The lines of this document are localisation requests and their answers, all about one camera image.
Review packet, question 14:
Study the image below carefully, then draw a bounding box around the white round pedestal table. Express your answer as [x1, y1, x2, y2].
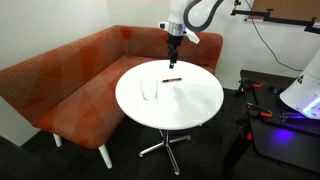
[114, 59, 225, 177]

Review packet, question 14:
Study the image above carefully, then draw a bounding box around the clear glass cup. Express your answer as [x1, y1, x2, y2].
[140, 78, 159, 102]

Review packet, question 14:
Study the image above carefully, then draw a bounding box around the black hanging cable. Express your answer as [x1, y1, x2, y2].
[244, 0, 304, 73]

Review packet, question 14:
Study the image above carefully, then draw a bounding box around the orange patterned corner sofa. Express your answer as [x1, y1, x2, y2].
[0, 25, 224, 170]

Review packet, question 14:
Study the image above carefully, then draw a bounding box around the orange black bar clamp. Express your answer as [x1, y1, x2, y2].
[245, 102, 274, 120]
[237, 78, 263, 98]

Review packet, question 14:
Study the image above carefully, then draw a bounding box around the orange black click pen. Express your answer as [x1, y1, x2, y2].
[161, 77, 183, 84]

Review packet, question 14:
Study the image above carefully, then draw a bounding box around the black robot mounting cart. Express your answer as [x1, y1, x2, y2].
[222, 69, 320, 176]

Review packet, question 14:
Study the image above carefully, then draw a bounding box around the brown cork board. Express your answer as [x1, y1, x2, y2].
[248, 0, 320, 22]

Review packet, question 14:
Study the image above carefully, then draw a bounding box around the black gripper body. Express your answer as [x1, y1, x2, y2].
[166, 34, 184, 61]

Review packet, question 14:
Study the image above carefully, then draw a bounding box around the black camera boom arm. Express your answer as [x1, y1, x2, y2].
[230, 0, 320, 35]

